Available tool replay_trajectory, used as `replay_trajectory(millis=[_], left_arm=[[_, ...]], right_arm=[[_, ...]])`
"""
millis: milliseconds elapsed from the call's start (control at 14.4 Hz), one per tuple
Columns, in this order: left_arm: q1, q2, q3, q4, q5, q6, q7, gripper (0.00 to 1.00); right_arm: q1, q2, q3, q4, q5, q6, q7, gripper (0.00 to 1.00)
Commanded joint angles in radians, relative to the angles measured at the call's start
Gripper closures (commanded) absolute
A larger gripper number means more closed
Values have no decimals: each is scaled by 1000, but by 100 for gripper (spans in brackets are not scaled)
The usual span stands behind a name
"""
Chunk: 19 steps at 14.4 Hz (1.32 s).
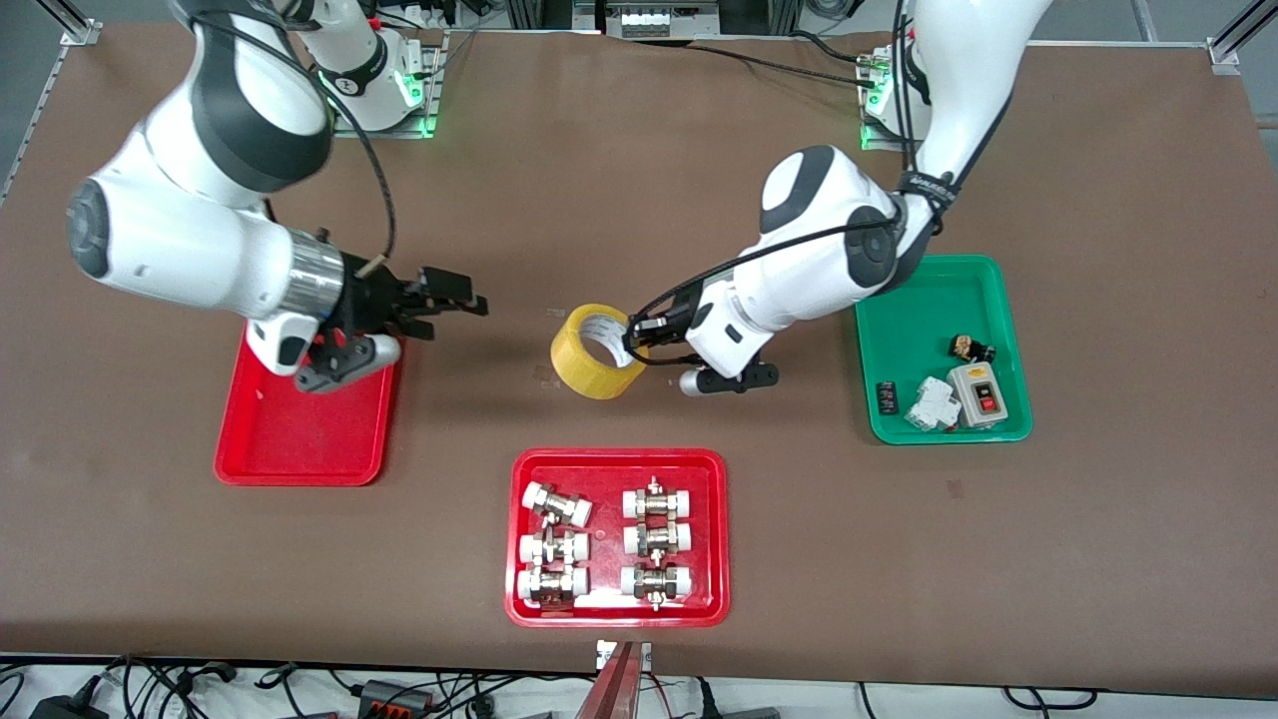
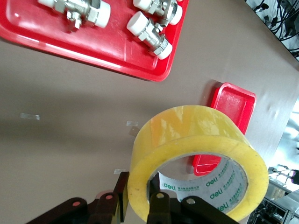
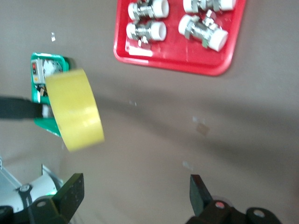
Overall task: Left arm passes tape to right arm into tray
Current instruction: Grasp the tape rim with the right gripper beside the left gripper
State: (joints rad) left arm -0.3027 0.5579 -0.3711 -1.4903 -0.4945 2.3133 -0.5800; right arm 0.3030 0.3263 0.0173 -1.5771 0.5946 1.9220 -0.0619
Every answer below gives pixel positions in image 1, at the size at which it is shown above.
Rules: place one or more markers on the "grey push-button switch box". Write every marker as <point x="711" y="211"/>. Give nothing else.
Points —
<point x="973" y="379"/>

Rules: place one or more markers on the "black and gold component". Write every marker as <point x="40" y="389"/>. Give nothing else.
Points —
<point x="966" y="347"/>

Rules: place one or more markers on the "small aluminium bracket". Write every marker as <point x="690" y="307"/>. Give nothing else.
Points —
<point x="605" y="654"/>

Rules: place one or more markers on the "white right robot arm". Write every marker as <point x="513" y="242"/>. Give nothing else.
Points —
<point x="180" y="240"/>

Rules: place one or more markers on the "aluminium table corner profile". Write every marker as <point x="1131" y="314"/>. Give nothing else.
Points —
<point x="1223" y="55"/>
<point x="82" y="33"/>

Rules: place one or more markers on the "yellow tape roll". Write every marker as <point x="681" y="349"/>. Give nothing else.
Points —
<point x="589" y="374"/>

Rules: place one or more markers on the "red plastic tray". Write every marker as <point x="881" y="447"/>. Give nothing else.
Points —
<point x="310" y="439"/>
<point x="607" y="539"/>

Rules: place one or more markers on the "brass fitting with white ends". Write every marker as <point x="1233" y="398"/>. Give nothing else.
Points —
<point x="657" y="539"/>
<point x="554" y="547"/>
<point x="557" y="504"/>
<point x="657" y="502"/>
<point x="656" y="581"/>
<point x="552" y="582"/>

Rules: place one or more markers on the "grey electrical box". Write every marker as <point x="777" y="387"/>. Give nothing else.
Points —
<point x="644" y="22"/>

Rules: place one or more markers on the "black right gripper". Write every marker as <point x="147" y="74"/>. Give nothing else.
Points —
<point x="372" y="299"/>

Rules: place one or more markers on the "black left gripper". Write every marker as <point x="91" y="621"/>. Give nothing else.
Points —
<point x="671" y="321"/>

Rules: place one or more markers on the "white circuit breaker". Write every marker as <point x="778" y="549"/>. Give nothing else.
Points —
<point x="934" y="404"/>

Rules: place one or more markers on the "black cylindrical capacitor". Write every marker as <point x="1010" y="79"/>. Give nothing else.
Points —
<point x="887" y="397"/>

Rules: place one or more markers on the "green plastic tray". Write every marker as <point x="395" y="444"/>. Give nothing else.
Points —
<point x="919" y="350"/>

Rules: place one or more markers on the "aluminium right arm base plate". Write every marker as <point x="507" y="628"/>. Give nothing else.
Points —
<point x="384" y="132"/>

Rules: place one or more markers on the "red metal bar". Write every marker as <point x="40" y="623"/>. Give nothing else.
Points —
<point x="611" y="694"/>

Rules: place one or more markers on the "aluminium left arm base plate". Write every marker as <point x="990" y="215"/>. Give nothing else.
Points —
<point x="879" y="140"/>

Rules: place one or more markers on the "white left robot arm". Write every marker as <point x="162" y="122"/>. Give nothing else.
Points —
<point x="819" y="270"/>

